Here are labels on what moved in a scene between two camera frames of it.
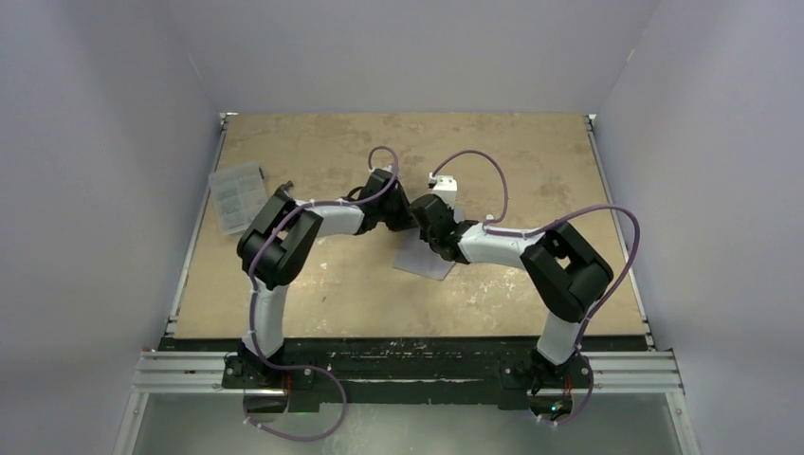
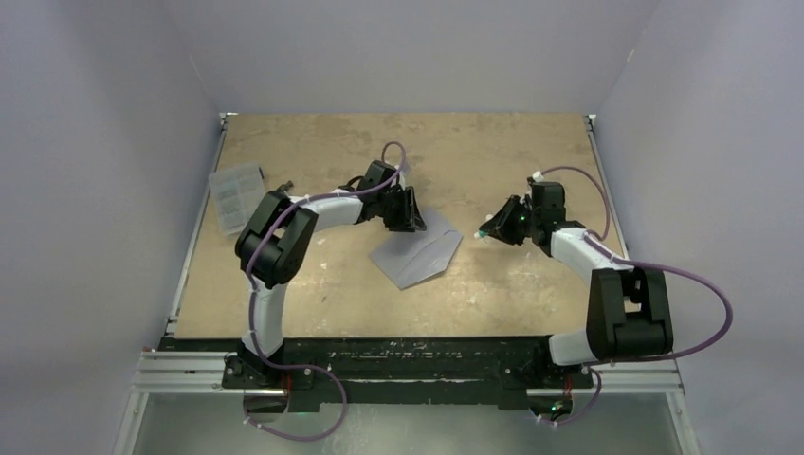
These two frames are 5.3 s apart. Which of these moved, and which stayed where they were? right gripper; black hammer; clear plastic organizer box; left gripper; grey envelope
Moved: right gripper; grey envelope
Stayed: black hammer; clear plastic organizer box; left gripper
